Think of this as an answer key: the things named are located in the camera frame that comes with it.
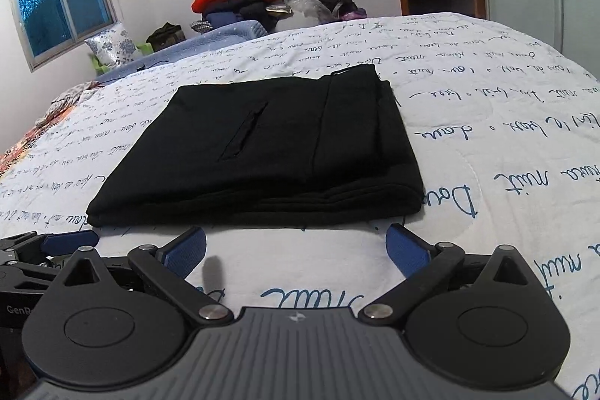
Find grey floral cloth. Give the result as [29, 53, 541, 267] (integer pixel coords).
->
[47, 81, 101, 120]

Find sliding window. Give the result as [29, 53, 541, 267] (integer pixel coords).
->
[7, 0, 123, 73]

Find black pants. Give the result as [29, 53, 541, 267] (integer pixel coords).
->
[85, 65, 425, 228]

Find dark brown bag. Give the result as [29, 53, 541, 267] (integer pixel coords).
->
[146, 22, 186, 51]

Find white script-print bedspread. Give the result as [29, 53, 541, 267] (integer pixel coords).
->
[0, 12, 600, 400]

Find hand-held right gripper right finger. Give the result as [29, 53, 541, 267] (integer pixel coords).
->
[358, 223, 533, 326]

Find light blue blanket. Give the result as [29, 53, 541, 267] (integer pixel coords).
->
[96, 19, 269, 84]

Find clear plastic bag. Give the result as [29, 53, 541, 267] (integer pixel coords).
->
[286, 0, 333, 26]

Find orange patterned blanket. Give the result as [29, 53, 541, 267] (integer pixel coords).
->
[0, 109, 71, 173]

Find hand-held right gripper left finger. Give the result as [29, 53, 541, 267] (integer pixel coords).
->
[61, 226, 234, 327]

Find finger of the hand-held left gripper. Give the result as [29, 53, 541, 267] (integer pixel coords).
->
[0, 230, 100, 286]

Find blue floral pillow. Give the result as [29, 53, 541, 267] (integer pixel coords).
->
[84, 24, 141, 68]

